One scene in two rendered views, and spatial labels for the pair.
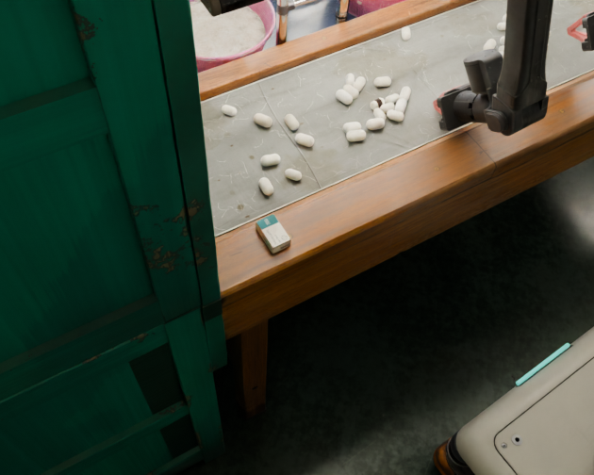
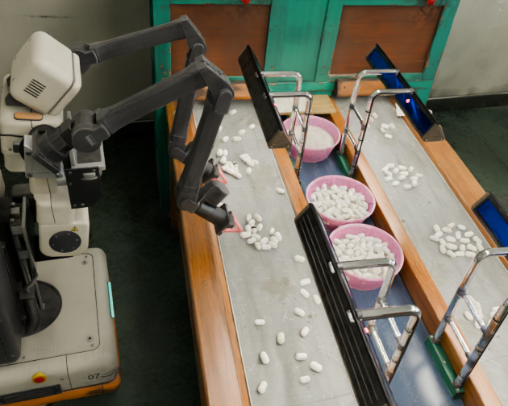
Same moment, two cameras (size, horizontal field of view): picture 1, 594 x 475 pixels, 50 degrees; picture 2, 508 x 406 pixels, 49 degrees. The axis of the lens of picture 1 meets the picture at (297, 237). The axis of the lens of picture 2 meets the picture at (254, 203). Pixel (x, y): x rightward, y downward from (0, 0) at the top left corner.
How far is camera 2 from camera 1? 2.45 m
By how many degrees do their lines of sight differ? 65
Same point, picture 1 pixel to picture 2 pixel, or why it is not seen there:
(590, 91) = (201, 235)
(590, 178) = not seen: outside the picture
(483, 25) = (277, 225)
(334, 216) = not seen: hidden behind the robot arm
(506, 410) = (99, 266)
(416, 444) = (120, 283)
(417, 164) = not seen: hidden behind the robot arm
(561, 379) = (97, 294)
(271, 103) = (252, 139)
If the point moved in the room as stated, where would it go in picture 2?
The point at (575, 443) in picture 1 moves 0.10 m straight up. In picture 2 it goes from (66, 283) to (62, 267)
